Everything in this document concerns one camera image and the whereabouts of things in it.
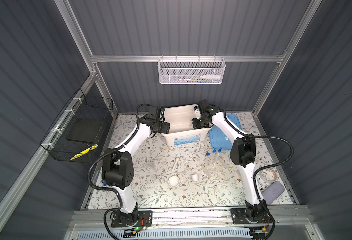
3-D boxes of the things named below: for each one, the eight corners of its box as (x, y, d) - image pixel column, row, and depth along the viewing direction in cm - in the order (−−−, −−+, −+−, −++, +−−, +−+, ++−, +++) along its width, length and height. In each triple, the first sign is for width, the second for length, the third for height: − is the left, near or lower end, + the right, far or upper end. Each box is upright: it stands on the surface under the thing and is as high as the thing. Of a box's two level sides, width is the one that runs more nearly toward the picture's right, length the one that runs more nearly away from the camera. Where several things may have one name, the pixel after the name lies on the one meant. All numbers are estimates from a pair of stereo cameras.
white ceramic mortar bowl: (167, 183, 87) (166, 181, 85) (172, 175, 90) (172, 173, 88) (175, 189, 85) (175, 188, 83) (181, 180, 88) (181, 179, 86)
